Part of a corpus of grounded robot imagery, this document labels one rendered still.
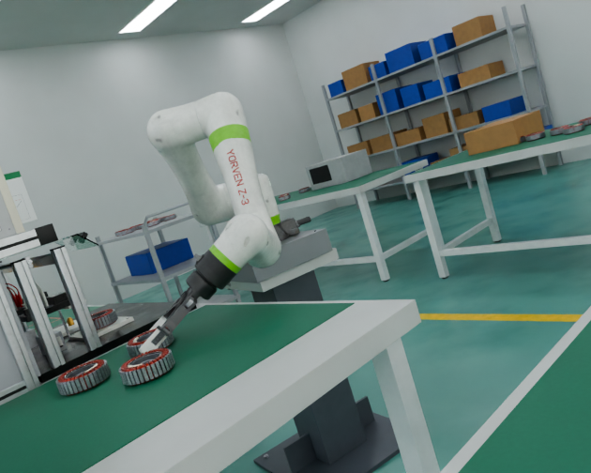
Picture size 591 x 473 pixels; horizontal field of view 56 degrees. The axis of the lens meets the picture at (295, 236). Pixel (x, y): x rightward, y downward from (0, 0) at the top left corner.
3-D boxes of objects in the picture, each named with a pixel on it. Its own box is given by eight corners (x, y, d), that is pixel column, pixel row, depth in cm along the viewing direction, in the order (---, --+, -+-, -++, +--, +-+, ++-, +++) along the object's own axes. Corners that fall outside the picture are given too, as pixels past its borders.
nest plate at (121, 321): (113, 319, 180) (112, 315, 180) (134, 320, 169) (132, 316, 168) (68, 340, 170) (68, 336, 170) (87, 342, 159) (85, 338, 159)
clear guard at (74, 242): (73, 251, 208) (68, 236, 207) (98, 245, 190) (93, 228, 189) (-20, 282, 187) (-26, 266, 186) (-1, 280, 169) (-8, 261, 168)
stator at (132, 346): (175, 335, 143) (171, 321, 143) (174, 347, 132) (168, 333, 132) (132, 350, 142) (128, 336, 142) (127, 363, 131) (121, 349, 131)
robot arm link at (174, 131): (194, 207, 208) (136, 107, 162) (236, 194, 208) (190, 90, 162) (200, 236, 201) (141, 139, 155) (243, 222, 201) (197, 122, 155)
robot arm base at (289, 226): (304, 227, 215) (299, 212, 215) (323, 225, 202) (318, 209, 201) (243, 249, 204) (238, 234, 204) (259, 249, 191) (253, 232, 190)
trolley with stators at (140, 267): (188, 314, 521) (151, 211, 507) (252, 315, 445) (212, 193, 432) (130, 343, 482) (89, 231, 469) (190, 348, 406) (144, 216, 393)
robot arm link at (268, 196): (241, 232, 207) (225, 182, 204) (281, 220, 206) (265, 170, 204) (238, 236, 194) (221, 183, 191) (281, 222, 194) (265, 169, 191)
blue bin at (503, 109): (499, 116, 731) (495, 102, 729) (526, 109, 705) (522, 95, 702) (484, 122, 703) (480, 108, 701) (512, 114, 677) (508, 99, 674)
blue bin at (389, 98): (398, 110, 838) (392, 91, 834) (417, 103, 810) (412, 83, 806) (380, 115, 812) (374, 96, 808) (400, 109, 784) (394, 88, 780)
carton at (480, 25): (471, 44, 727) (466, 25, 724) (497, 34, 700) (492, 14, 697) (456, 47, 700) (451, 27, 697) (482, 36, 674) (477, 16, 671)
